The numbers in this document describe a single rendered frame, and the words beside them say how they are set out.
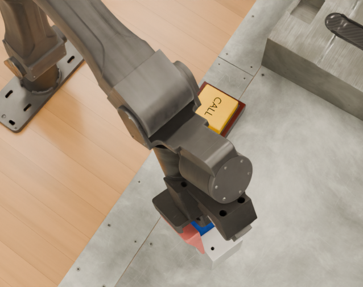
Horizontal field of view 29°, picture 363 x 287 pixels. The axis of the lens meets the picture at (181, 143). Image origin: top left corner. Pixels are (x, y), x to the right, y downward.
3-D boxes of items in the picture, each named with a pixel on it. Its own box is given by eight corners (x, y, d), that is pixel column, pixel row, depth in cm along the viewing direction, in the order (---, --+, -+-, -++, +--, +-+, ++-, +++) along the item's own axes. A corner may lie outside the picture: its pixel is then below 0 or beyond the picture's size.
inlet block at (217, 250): (155, 196, 101) (153, 184, 96) (184, 176, 102) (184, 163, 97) (211, 270, 97) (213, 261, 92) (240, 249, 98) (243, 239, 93)
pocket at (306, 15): (281, 23, 117) (284, 11, 114) (296, 0, 119) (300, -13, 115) (305, 36, 116) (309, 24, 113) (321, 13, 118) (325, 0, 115)
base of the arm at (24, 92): (90, 23, 114) (57, 0, 115) (6, 115, 108) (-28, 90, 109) (95, 48, 121) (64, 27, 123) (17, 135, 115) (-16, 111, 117)
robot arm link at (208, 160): (269, 168, 79) (239, 91, 71) (214, 220, 77) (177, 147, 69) (204, 127, 87) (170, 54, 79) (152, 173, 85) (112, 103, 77)
